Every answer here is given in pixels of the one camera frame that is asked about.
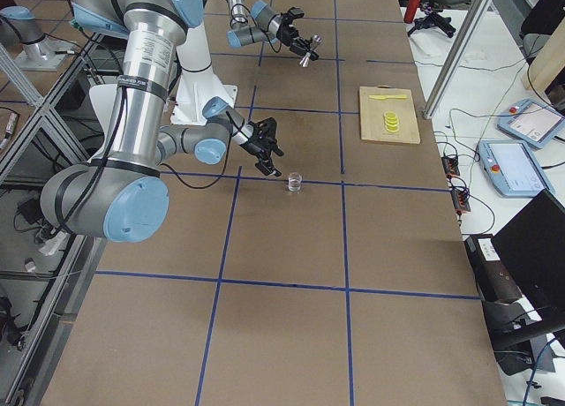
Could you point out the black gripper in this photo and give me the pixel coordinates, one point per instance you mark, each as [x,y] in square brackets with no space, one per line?
[290,36]
[252,145]

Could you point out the steel measuring jigger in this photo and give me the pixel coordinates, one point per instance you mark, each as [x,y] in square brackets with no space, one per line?
[311,54]

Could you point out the clear glass cup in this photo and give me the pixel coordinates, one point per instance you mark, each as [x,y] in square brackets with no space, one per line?
[294,182]

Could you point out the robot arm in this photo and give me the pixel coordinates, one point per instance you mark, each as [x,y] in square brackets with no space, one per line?
[166,100]
[262,23]

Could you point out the wooden cutting board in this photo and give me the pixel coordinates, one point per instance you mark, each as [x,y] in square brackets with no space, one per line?
[372,121]

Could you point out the yellow plastic knife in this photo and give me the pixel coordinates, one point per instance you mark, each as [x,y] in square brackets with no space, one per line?
[383,97]

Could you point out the red cylinder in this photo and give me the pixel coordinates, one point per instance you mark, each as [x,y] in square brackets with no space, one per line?
[410,12]

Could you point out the orange terminal block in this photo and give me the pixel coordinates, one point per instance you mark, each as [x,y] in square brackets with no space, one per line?
[460,198]
[450,166]

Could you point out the far teach pendant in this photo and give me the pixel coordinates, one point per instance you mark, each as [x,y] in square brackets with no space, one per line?
[531,121]

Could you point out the teach pendant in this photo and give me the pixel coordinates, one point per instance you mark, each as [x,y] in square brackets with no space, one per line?
[531,121]
[512,168]

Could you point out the near teach pendant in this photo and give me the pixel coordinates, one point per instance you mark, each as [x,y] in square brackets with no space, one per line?
[512,168]

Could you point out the black box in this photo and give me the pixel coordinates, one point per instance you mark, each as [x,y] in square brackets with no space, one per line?
[493,279]

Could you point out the black monitor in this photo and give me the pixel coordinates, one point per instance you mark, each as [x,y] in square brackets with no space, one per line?
[531,247]

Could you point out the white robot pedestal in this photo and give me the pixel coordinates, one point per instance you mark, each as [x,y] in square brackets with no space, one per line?
[198,82]

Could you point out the aluminium frame post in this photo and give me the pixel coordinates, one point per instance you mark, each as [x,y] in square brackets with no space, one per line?
[470,23]

